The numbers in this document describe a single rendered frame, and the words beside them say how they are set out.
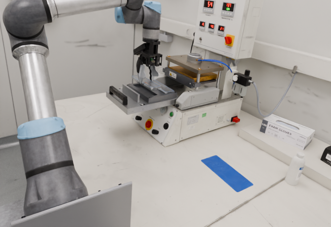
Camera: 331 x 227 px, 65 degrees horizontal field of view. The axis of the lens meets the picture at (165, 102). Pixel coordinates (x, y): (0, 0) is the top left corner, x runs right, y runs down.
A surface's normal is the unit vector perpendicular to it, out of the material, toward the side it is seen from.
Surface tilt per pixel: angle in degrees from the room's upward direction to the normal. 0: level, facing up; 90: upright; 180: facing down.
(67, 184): 33
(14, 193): 0
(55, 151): 48
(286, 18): 90
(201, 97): 90
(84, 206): 90
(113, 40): 90
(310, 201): 0
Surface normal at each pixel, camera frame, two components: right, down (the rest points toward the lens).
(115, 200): 0.54, 0.39
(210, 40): -0.81, 0.18
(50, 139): 0.59, -0.37
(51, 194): 0.13, -0.57
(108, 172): 0.09, -0.91
